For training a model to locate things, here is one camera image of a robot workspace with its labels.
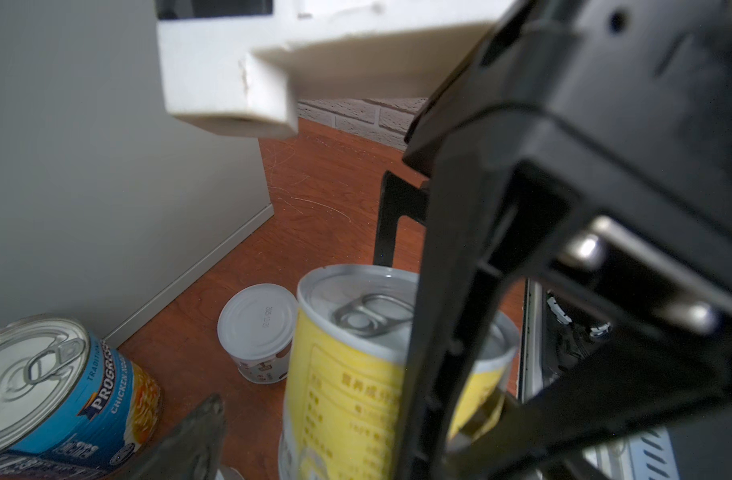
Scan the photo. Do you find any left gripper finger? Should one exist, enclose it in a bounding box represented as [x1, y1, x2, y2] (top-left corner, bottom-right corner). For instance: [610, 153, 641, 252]
[116, 394, 227, 480]

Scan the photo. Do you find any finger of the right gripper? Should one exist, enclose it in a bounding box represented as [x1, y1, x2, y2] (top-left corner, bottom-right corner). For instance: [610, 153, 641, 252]
[392, 164, 576, 479]
[373, 171, 429, 267]

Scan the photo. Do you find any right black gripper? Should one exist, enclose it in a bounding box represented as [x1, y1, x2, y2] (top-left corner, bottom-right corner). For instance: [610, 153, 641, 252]
[404, 1, 732, 463]

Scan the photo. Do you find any yellow labelled can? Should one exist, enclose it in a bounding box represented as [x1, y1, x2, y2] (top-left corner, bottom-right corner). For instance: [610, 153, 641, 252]
[278, 263, 521, 480]

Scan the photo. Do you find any white can right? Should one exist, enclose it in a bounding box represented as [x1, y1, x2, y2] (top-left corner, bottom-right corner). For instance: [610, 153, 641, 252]
[217, 283, 297, 384]

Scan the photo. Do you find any blue soup can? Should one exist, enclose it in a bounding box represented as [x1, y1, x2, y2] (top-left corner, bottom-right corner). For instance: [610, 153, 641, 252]
[0, 316, 163, 479]

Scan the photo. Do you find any grey metal cabinet box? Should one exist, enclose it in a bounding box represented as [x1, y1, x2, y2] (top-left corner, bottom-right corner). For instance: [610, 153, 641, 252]
[0, 1, 274, 345]

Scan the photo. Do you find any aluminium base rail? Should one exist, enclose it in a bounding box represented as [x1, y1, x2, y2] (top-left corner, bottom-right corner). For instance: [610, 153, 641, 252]
[518, 278, 682, 480]

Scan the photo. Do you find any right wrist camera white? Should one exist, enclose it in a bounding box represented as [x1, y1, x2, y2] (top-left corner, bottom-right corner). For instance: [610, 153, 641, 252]
[155, 1, 516, 138]

